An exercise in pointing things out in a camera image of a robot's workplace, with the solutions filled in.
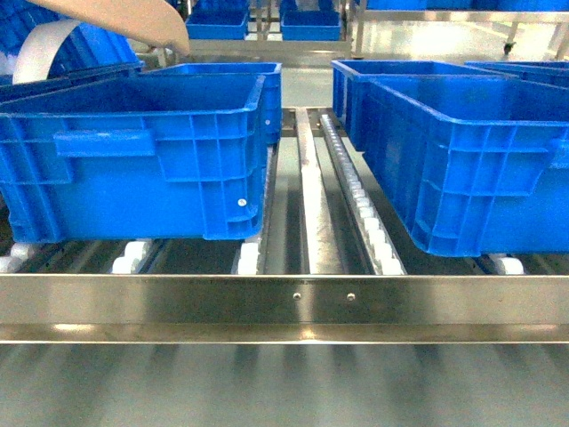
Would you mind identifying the blue bin far centre left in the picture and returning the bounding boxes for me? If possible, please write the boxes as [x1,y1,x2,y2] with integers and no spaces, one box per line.
[185,0,250,40]

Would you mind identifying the beige plastic dustpan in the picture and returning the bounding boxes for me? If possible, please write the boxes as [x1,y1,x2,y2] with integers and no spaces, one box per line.
[33,0,190,56]

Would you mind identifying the blue bin rear left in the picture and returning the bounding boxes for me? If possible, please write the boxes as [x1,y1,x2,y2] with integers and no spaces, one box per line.
[137,61,284,146]

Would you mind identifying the blue bin front right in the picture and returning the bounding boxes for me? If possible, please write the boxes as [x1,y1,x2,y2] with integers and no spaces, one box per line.
[363,77,568,257]

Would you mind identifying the blue bin far centre right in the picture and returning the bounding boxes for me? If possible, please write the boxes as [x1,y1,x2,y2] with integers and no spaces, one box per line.
[279,0,341,41]

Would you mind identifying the blue tilted bin left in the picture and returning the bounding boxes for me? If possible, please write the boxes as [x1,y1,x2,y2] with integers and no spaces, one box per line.
[1,1,143,102]

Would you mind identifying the white curved sheet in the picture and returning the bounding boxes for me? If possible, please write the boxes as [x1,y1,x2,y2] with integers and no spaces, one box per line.
[12,20,80,85]

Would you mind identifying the blue bin front left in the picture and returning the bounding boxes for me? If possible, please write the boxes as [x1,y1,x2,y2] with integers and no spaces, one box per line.
[1,75,267,243]

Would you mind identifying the blue bin rear right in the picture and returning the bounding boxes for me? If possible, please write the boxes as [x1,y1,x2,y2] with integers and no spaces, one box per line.
[331,60,513,134]

